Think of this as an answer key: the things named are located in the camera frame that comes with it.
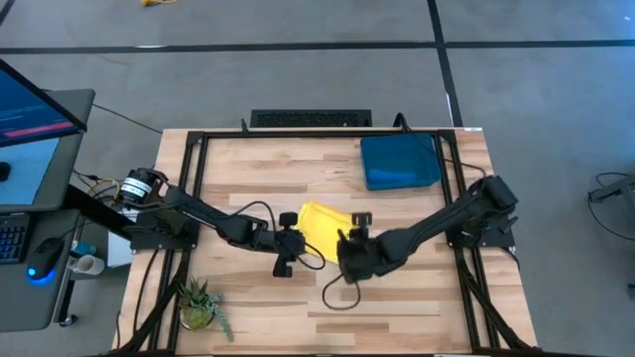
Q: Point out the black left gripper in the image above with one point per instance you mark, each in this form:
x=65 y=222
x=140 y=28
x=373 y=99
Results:
x=284 y=245

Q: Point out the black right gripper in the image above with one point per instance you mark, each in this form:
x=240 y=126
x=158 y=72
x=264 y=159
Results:
x=367 y=255

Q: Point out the yellow microfiber towel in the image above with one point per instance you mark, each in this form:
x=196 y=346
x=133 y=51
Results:
x=322 y=225

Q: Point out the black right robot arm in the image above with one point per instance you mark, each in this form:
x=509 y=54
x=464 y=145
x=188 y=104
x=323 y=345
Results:
x=446 y=218

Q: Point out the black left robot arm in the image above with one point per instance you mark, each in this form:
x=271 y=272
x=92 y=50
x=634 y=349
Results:
x=208 y=215

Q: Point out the potted green succulent plant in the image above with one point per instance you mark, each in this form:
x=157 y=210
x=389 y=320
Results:
x=198 y=310

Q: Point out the folded dark teal cloth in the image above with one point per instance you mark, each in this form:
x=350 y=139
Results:
x=397 y=151

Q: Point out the white table sticker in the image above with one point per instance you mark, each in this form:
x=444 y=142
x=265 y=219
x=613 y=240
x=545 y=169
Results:
x=473 y=129

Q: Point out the white box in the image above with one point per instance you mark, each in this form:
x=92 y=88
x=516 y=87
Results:
x=118 y=253

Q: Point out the black metal beam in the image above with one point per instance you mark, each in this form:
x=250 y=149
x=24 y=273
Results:
x=94 y=208

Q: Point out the white mug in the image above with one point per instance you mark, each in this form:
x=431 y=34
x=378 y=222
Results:
x=89 y=265

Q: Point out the teal cup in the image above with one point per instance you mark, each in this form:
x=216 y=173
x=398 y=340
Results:
x=84 y=248

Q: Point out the black computer mouse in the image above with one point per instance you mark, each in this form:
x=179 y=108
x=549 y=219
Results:
x=43 y=258

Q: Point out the grey computer desk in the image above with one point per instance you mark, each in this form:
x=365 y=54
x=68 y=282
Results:
x=30 y=307

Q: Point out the black backlit keyboard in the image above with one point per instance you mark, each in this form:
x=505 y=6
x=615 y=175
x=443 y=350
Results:
x=12 y=243

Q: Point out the black computer monitor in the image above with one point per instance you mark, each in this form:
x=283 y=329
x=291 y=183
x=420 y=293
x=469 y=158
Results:
x=30 y=114

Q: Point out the small black round device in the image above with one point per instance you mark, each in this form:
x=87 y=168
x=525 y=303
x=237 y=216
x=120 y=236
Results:
x=3 y=171

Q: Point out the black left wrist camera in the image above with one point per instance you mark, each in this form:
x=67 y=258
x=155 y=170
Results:
x=299 y=244

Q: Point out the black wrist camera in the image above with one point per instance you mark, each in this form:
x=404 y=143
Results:
x=347 y=255
x=299 y=244

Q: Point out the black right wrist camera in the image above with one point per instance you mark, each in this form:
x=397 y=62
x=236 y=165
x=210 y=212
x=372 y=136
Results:
x=347 y=255

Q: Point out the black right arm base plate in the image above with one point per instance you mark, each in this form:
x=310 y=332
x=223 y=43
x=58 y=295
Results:
x=491 y=240

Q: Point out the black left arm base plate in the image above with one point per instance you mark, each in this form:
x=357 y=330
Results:
x=149 y=242

